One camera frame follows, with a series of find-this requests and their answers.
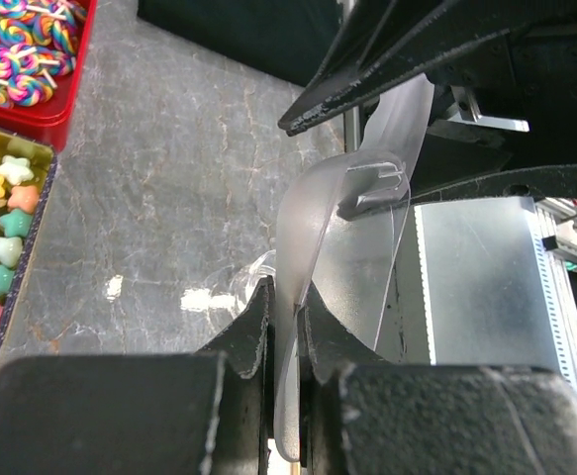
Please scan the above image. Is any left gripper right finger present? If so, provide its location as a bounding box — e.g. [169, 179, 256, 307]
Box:
[297, 296, 577, 474]

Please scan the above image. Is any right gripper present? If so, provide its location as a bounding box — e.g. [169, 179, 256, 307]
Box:
[278, 1, 577, 221]

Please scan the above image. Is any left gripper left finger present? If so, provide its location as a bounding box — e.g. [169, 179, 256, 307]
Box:
[0, 278, 274, 474]

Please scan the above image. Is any clear plastic scoop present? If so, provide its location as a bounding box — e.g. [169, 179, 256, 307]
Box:
[273, 74, 434, 462]

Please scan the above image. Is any gold tin of star candies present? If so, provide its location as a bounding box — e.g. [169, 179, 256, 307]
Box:
[0, 129, 57, 348]

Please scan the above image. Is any black cloth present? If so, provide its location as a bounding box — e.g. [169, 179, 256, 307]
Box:
[138, 0, 343, 87]

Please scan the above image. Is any red tray of lollipops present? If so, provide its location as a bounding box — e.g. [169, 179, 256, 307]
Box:
[0, 1, 97, 151]

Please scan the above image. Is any slotted cable duct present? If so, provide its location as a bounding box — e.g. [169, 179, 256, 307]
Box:
[534, 202, 577, 392]

